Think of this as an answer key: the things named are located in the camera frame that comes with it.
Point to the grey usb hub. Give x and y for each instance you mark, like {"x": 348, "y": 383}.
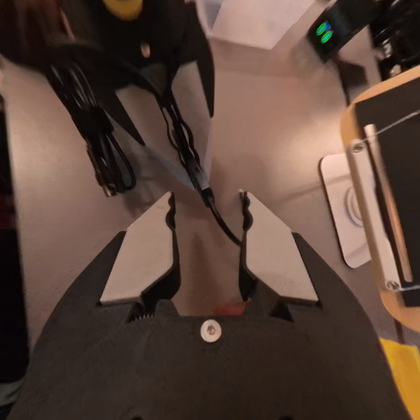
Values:
{"x": 198, "y": 177}

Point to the black smartwatch green display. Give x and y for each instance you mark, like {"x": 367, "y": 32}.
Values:
{"x": 331, "y": 32}

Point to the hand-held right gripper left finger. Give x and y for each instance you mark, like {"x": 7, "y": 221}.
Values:
{"x": 144, "y": 249}

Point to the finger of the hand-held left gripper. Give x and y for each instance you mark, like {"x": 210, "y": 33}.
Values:
{"x": 197, "y": 124}
{"x": 164, "y": 154}

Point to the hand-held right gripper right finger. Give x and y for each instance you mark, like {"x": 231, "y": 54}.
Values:
{"x": 279, "y": 259}

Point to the yellow plastic bin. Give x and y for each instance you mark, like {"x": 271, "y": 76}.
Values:
{"x": 403, "y": 377}

